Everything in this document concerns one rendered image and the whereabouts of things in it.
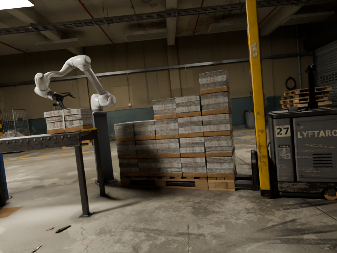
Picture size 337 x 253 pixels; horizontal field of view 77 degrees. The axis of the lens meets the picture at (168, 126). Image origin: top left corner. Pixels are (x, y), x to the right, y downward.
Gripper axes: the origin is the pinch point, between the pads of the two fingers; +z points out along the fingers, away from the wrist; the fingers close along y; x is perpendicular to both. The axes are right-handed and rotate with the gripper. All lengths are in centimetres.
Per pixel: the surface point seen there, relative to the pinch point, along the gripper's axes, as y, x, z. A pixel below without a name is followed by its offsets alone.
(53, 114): 15.4, 14.6, -6.7
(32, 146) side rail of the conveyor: 47, 32, -6
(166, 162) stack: 26, -24, 119
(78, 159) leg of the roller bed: 42, 32, 38
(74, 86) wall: 11, -700, -341
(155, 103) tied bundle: -35, -28, 80
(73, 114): 7.3, 14.6, 12.0
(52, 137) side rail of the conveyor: 32.0, 32.0, 8.5
